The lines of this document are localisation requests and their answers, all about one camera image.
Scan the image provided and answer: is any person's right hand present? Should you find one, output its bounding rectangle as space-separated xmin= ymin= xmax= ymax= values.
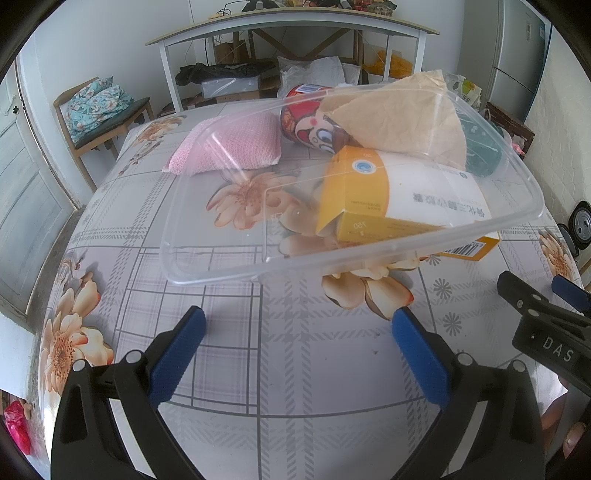
xmin=540 ymin=394 xmax=591 ymax=462

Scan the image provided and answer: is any red cartoon can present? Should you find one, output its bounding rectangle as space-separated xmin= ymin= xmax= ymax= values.
xmin=279 ymin=83 xmax=365 ymax=158

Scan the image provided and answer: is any yellow plastic bag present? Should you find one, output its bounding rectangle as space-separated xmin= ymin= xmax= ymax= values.
xmin=362 ymin=48 xmax=414 ymax=79

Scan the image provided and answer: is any clear plastic container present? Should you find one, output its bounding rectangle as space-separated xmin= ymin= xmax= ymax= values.
xmin=159 ymin=69 xmax=546 ymax=284

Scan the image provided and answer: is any black bag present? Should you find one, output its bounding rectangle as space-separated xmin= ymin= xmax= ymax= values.
xmin=174 ymin=61 xmax=277 ymax=87

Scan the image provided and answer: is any grey refrigerator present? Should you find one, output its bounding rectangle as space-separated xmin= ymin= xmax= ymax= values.
xmin=487 ymin=0 xmax=552 ymax=123

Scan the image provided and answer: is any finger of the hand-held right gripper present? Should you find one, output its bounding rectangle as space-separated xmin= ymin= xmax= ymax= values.
xmin=498 ymin=271 xmax=550 ymax=317
xmin=551 ymin=275 xmax=591 ymax=317

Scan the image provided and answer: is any white frame desk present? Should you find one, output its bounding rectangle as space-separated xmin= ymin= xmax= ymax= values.
xmin=145 ymin=7 xmax=441 ymax=114

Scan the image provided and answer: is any red plastic bag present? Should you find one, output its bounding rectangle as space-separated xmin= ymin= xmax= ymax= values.
xmin=4 ymin=399 xmax=33 ymax=455

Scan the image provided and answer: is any white wrapped box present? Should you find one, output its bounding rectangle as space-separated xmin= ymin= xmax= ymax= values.
xmin=201 ymin=76 xmax=262 ymax=99

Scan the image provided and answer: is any grey panel door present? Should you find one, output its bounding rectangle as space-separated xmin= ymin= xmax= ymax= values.
xmin=0 ymin=60 xmax=79 ymax=319

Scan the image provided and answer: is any dark green object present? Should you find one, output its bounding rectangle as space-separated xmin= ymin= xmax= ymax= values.
xmin=457 ymin=108 xmax=504 ymax=178

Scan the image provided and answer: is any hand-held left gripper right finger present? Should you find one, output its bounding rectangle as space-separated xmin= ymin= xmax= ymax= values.
xmin=392 ymin=307 xmax=546 ymax=480

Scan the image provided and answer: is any white sack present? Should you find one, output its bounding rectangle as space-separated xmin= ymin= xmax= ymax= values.
xmin=277 ymin=55 xmax=363 ymax=93

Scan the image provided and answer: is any floral cushion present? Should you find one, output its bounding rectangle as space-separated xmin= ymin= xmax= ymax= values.
xmin=66 ymin=76 xmax=134 ymax=144

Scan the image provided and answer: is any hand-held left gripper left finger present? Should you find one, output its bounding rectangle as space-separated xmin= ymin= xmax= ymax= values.
xmin=51 ymin=305 xmax=208 ymax=480

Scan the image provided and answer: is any wooden chair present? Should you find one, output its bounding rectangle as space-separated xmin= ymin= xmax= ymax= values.
xmin=53 ymin=76 xmax=155 ymax=192

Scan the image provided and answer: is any yellow and white carton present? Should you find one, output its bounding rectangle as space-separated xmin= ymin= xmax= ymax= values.
xmin=315 ymin=145 xmax=502 ymax=261

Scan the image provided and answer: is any beige cloth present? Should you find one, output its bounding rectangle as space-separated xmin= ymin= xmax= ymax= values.
xmin=320 ymin=69 xmax=467 ymax=169

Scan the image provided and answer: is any dark wooden stool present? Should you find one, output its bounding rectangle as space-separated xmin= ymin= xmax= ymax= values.
xmin=482 ymin=102 xmax=536 ymax=153

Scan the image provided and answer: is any floral checked tablecloth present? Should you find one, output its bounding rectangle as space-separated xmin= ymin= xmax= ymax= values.
xmin=37 ymin=99 xmax=585 ymax=480

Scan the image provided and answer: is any pile of colourful packets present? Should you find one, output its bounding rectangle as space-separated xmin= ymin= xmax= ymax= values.
xmin=339 ymin=0 xmax=399 ymax=18

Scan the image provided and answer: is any white printed bag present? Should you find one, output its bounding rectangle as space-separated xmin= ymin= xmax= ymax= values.
xmin=445 ymin=74 xmax=483 ymax=109

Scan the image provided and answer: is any black round device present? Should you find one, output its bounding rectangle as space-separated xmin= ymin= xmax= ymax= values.
xmin=556 ymin=200 xmax=591 ymax=273

